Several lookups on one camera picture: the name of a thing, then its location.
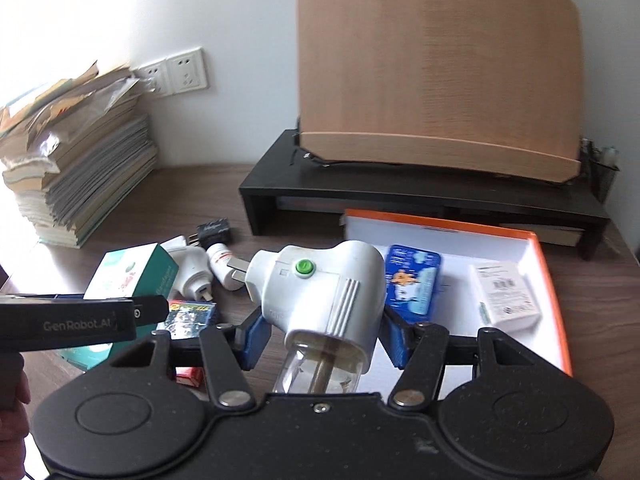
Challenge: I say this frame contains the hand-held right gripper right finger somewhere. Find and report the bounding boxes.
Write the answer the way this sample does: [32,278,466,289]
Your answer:
[376,310,538,411]

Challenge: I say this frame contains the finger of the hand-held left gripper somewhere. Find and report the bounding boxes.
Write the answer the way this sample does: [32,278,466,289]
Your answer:
[132,294,172,335]

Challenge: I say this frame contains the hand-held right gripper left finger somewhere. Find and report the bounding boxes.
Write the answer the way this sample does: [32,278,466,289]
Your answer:
[107,310,273,409]

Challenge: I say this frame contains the white plug-in heater without bottle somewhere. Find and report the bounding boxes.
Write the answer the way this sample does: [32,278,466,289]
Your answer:
[164,245,210,307]

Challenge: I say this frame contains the white plug-in heater with bottle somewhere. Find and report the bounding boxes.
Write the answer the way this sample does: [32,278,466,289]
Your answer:
[247,239,387,397]

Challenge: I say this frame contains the orange cardboard box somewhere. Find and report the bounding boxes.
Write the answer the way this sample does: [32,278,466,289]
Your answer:
[341,208,574,392]

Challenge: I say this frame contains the person's left hand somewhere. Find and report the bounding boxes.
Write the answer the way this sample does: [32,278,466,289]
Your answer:
[0,357,32,463]

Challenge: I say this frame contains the small colourful printed packet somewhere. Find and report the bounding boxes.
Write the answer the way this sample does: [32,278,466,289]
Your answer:
[156,299,222,347]

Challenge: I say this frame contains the green and white carton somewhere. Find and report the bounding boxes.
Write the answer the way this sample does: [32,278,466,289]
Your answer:
[54,242,181,372]

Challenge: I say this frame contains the blue blister packet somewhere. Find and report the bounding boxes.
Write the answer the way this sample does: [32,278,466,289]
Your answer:
[384,244,444,326]

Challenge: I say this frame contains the white charger plug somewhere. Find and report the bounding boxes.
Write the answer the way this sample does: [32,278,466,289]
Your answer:
[206,241,251,292]

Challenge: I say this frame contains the small red packet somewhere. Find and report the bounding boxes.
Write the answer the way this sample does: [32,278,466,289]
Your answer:
[174,366,204,389]

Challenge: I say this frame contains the black charger plug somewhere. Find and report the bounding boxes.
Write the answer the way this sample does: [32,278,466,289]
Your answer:
[196,217,233,249]

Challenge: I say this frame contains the small white labelled box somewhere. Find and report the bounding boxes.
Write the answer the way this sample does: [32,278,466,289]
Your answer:
[467,261,544,331]

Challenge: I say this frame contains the black monitor riser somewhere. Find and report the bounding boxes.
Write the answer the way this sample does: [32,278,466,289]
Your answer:
[238,128,613,262]

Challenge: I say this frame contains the stack of books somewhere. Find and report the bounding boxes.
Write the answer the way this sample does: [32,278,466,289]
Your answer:
[0,61,159,251]

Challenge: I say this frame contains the black mesh pen holder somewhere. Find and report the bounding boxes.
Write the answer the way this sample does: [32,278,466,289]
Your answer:
[579,136,622,207]

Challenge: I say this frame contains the wooden book stand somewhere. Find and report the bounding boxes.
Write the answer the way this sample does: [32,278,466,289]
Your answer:
[296,0,585,184]

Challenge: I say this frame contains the white wall socket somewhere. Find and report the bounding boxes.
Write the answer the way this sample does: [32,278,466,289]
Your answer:
[131,57,169,97]
[165,47,207,94]

